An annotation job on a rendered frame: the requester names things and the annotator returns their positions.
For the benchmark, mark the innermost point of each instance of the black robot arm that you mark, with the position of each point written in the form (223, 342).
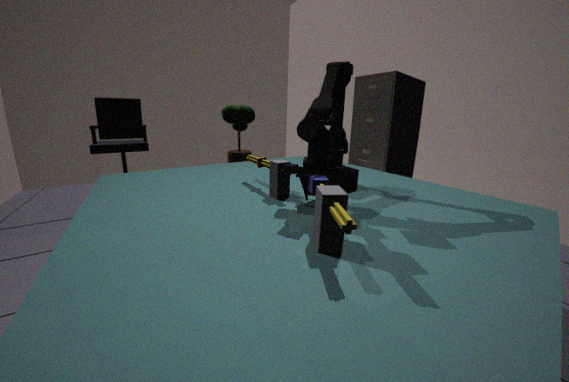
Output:
(328, 109)

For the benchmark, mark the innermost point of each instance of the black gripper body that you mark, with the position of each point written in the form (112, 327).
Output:
(317, 158)

